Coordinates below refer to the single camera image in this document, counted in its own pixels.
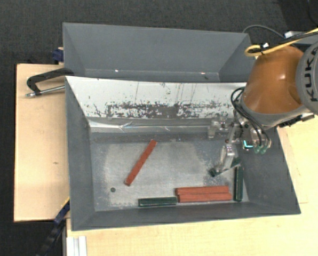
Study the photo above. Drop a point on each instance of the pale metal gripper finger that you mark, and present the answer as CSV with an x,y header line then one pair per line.
x,y
228,156
215,128

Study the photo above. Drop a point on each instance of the dark green flat block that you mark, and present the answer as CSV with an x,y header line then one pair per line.
x,y
238,184
157,201

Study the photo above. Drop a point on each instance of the red-brown flat block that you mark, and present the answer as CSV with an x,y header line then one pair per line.
x,y
205,198
141,162
201,189

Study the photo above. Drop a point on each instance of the grey metal bin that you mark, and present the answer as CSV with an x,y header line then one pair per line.
x,y
153,49

